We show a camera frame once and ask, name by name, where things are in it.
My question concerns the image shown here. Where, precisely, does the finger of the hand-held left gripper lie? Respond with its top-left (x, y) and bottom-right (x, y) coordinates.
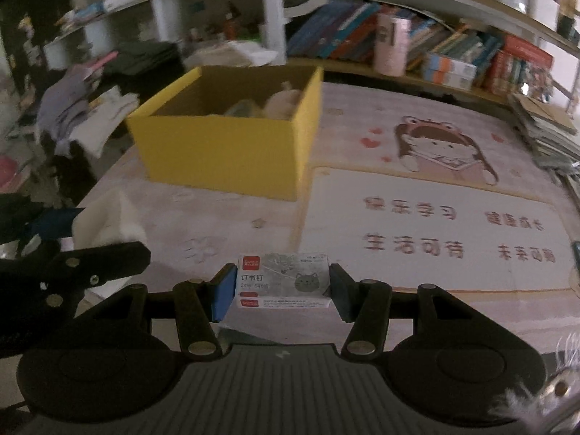
top-left (25, 208), bottom-right (87, 248)
top-left (43, 241), bottom-right (152, 322)

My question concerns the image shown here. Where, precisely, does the yellow cardboard box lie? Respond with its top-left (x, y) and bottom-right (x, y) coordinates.
top-left (126, 66), bottom-right (324, 201)

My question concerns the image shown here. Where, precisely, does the white printed garment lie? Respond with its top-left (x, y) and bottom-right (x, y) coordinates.
top-left (70, 86), bottom-right (140, 159)

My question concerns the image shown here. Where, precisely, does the red boxed book set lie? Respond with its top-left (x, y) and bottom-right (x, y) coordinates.
top-left (482, 34), bottom-right (554, 96)

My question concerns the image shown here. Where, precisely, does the white pen box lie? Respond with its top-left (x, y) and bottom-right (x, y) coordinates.
top-left (528, 0), bottom-right (563, 32)

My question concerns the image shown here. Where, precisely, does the stack of papers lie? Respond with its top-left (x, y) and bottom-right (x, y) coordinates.
top-left (507, 93), bottom-right (580, 168)

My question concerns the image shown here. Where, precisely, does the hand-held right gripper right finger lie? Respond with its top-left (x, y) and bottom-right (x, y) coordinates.
top-left (329, 263), bottom-right (494, 358)

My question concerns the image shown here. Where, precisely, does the row of leaning books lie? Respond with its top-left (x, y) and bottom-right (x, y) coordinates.
top-left (287, 0), bottom-right (504, 73)

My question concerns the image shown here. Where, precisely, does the white staple box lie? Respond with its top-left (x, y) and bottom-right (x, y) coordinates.
top-left (235, 252), bottom-right (332, 310)

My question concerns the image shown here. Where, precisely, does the small orange bottle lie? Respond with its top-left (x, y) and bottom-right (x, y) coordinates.
top-left (225, 2), bottom-right (241, 39)

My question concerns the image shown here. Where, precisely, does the acrylic character stand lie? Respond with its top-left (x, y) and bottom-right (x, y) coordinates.
top-left (514, 57), bottom-right (556, 103)

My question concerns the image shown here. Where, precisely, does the pink plush pig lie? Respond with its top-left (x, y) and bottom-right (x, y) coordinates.
top-left (263, 82), bottom-right (303, 119)

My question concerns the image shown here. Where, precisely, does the pink cylinder container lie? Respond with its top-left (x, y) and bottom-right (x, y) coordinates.
top-left (374, 13), bottom-right (412, 77)

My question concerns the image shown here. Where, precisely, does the grey purple garment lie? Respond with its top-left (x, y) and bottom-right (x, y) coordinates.
top-left (35, 61), bottom-right (107, 155)

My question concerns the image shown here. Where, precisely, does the pink stick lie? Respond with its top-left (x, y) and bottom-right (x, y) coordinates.
top-left (88, 51), bottom-right (119, 75)

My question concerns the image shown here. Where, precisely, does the orange blue white carton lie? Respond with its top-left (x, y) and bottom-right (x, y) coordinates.
top-left (423, 52), bottom-right (479, 78)
top-left (421, 70), bottom-right (474, 91)

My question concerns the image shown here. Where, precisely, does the white bookshelf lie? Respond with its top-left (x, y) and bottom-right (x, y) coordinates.
top-left (258, 0), bottom-right (580, 100)

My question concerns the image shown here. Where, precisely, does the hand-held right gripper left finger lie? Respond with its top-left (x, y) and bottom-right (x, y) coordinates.
top-left (91, 264), bottom-right (239, 358)

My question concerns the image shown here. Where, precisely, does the white side shelf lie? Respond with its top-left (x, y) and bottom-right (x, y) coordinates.
top-left (45, 0), bottom-right (273, 69)

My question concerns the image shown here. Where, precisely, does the dark cloth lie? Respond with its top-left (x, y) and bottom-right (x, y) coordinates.
top-left (102, 41), bottom-right (179, 78)

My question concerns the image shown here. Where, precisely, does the pink printed desk mat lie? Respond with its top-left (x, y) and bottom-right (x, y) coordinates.
top-left (75, 79), bottom-right (580, 309)

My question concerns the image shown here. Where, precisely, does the white cloth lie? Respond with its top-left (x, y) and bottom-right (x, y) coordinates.
top-left (183, 41), bottom-right (279, 71)

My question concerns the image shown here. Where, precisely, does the fluffy grey trim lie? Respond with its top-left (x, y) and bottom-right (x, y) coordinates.
top-left (487, 335), bottom-right (580, 435)

